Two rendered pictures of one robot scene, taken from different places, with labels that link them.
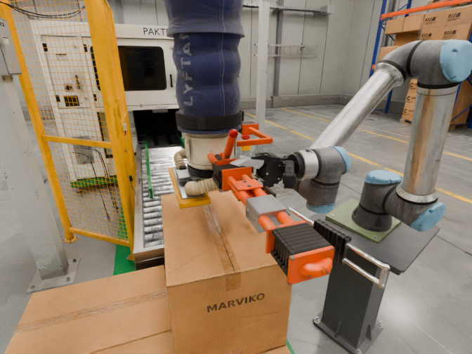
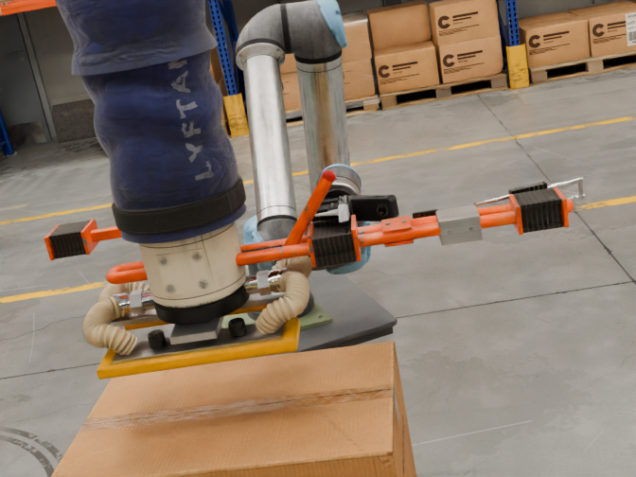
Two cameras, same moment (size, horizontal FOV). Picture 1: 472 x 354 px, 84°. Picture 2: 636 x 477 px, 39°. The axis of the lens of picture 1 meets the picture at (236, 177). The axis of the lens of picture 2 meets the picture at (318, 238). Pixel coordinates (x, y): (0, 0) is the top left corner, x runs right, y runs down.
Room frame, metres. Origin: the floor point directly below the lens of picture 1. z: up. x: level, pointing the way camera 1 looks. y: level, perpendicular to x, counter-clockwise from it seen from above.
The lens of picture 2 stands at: (0.10, 1.36, 1.75)
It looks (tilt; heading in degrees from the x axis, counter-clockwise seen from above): 19 degrees down; 295
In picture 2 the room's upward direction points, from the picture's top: 11 degrees counter-clockwise
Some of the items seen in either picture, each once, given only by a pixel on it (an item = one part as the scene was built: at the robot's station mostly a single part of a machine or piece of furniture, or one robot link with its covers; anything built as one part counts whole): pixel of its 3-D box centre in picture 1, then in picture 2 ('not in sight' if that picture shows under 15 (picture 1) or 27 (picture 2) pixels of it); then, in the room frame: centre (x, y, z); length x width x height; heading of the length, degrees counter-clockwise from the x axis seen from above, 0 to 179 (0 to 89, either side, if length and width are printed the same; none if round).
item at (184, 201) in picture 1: (186, 179); (198, 340); (0.89, 0.18, 1.13); 0.34 x 0.10 x 0.05; 19
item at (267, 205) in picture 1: (265, 212); (458, 224); (0.48, -0.06, 1.23); 0.07 x 0.07 x 0.04; 19
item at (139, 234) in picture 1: (139, 185); not in sight; (2.26, 0.90, 0.50); 2.31 x 0.05 x 0.19; 19
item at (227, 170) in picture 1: (232, 173); (334, 240); (0.68, 0.01, 1.24); 0.10 x 0.08 x 0.06; 109
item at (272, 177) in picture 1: (277, 167); (333, 216); (0.73, -0.12, 1.24); 0.12 x 0.09 x 0.08; 109
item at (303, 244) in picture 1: (297, 249); (538, 210); (0.35, -0.10, 1.24); 0.08 x 0.07 x 0.05; 19
